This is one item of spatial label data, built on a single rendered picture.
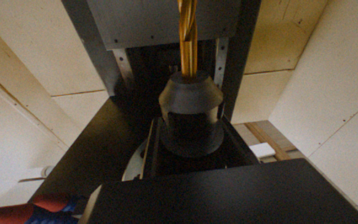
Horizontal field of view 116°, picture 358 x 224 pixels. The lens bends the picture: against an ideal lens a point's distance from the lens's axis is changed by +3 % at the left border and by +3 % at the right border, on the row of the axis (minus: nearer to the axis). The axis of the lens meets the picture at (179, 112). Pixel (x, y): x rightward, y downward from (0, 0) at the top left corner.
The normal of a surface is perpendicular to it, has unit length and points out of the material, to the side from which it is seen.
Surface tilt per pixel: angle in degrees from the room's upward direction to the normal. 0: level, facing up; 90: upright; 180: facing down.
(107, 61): 90
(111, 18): 90
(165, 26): 90
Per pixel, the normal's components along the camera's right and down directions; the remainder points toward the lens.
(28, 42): 0.08, 0.60
